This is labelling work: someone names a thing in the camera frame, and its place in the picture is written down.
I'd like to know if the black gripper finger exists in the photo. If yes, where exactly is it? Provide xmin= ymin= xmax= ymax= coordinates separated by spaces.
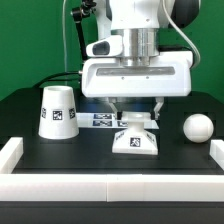
xmin=151 ymin=97 xmax=164 ymax=120
xmin=108 ymin=98 xmax=121 ymax=120

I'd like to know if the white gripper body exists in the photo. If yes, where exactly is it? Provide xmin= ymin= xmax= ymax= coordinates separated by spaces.
xmin=82 ymin=51 xmax=193 ymax=97

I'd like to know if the white lamp base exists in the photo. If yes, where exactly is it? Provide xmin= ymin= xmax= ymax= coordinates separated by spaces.
xmin=112 ymin=112 xmax=158 ymax=155

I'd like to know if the white lamp bulb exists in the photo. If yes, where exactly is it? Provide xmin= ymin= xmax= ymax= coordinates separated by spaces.
xmin=183 ymin=114 xmax=214 ymax=143

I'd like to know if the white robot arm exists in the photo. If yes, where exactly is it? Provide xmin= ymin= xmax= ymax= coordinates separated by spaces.
xmin=82 ymin=0 xmax=201 ymax=117

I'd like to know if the white lamp shade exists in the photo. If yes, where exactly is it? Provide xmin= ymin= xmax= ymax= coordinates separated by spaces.
xmin=38 ymin=86 xmax=79 ymax=140

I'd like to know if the white marker sheet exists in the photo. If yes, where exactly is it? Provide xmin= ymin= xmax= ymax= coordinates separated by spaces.
xmin=77 ymin=112 xmax=158 ymax=129

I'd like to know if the white left fence bar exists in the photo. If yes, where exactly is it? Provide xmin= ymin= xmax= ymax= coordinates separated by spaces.
xmin=0 ymin=137 xmax=23 ymax=174

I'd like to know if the white front fence bar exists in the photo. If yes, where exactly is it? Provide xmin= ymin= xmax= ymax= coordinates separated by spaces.
xmin=0 ymin=174 xmax=224 ymax=202

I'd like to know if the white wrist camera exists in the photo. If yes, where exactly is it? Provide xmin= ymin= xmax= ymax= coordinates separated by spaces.
xmin=86 ymin=35 xmax=123 ymax=57

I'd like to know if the black cable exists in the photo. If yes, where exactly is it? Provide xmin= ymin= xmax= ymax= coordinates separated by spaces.
xmin=33 ymin=71 xmax=83 ymax=89

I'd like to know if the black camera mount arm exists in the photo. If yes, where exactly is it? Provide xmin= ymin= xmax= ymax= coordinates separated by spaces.
xmin=71 ymin=0 xmax=97 ymax=61

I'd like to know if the white thin cable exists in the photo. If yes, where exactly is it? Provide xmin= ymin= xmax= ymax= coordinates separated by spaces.
xmin=61 ymin=0 xmax=69 ymax=73

